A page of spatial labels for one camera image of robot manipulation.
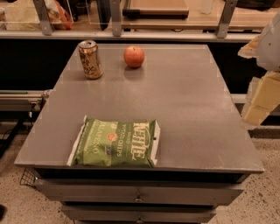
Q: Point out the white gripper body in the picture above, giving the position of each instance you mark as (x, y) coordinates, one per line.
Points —
(270, 46)

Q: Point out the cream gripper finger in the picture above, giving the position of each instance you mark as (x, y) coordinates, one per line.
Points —
(249, 50)
(262, 98)

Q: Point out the orange drink can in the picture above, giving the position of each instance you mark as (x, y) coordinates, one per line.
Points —
(90, 59)

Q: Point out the upper grey drawer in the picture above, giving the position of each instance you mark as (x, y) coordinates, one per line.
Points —
(138, 192)

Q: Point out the grey drawer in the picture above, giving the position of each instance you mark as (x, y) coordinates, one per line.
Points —
(138, 192)
(139, 214)

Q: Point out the wooden board with black base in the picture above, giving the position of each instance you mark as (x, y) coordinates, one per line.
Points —
(139, 8)

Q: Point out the red apple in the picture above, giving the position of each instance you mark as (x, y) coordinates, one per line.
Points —
(133, 56)

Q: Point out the green kettle chips bag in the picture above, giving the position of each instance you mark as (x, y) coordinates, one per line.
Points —
(116, 144)

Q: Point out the orange plastic bag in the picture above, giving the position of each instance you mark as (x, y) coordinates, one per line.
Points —
(58, 16)

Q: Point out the lower grey drawer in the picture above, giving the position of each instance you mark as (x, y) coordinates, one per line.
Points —
(139, 214)

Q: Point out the clear plastic bin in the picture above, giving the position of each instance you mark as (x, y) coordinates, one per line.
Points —
(21, 15)

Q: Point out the grey metal rail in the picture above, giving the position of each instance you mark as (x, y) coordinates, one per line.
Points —
(23, 100)

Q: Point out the wire mesh basket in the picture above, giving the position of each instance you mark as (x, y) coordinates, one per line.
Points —
(27, 178)

